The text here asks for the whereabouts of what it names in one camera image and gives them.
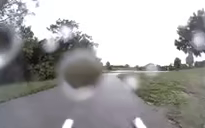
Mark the grey asphalt path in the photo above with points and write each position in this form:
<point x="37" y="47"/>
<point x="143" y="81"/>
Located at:
<point x="110" y="106"/>

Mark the robot's own part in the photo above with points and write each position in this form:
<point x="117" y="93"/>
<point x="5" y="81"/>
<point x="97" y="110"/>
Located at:
<point x="67" y="123"/>
<point x="139" y="123"/>

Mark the distant row of trees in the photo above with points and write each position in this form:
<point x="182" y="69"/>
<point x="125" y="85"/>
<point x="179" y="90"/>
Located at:
<point x="176" y="64"/>

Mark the grass slope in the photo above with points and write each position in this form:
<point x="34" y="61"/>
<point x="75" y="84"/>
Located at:
<point x="180" y="90"/>

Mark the grass verge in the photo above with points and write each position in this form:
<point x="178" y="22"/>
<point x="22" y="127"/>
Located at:
<point x="16" y="90"/>

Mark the large tree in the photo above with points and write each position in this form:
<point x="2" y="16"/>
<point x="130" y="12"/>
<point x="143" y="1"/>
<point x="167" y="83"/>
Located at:
<point x="196" y="36"/>

